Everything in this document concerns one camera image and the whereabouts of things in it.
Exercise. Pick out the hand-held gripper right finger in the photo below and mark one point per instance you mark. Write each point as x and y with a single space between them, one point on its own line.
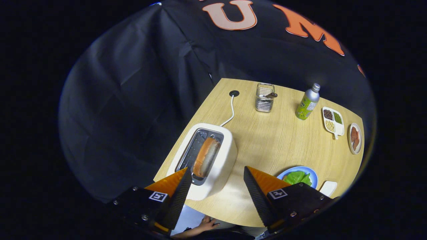
257 196

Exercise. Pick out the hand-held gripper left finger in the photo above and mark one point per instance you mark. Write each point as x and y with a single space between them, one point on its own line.
178 200

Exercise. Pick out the green lettuce leaf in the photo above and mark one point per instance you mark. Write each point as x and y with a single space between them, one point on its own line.
297 177

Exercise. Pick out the plain toast bread slice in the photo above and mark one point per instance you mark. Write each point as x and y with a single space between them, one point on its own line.
205 156

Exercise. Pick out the person's light trousers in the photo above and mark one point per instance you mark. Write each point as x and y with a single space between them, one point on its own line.
190 216

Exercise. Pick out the white toaster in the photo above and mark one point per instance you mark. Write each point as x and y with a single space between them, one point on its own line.
225 160

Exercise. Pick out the blue plate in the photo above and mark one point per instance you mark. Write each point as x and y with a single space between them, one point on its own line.
313 176

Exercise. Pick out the white curved plate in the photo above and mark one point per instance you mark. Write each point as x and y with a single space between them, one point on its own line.
328 188

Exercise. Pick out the pile of yellow soybeans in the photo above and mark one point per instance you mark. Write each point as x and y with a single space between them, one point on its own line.
330 125

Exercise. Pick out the brown stick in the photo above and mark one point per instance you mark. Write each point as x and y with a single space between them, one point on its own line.
271 95

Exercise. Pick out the silver green bottle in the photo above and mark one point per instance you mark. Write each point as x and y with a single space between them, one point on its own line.
307 105

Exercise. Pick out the white divided dish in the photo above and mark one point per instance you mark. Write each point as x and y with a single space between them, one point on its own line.
339 128

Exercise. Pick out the pile of dark beans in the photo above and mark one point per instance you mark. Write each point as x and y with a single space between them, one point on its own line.
328 114

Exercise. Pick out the black backdrop cloth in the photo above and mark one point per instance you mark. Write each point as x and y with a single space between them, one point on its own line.
133 100

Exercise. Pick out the brown meat slice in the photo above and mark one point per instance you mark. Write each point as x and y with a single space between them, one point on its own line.
354 133
356 145

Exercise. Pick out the pile of green beans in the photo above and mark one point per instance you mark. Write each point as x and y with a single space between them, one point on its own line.
338 118

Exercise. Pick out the white oval plate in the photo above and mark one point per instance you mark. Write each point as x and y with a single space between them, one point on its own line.
360 133

